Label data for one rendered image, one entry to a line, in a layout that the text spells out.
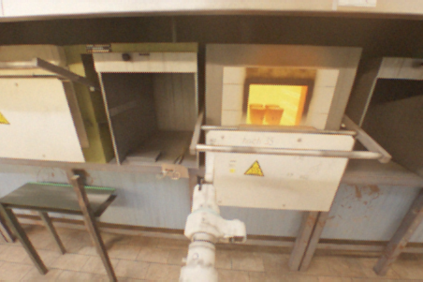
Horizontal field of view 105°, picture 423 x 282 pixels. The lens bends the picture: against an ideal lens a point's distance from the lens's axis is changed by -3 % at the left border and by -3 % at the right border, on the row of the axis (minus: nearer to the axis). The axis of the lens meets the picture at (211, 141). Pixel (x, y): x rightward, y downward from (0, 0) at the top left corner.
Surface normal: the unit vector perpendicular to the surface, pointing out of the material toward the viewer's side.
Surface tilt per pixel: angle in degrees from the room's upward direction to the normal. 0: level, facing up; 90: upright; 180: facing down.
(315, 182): 90
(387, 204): 90
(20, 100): 90
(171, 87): 90
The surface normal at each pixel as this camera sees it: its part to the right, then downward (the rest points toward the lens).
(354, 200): -0.07, 0.38
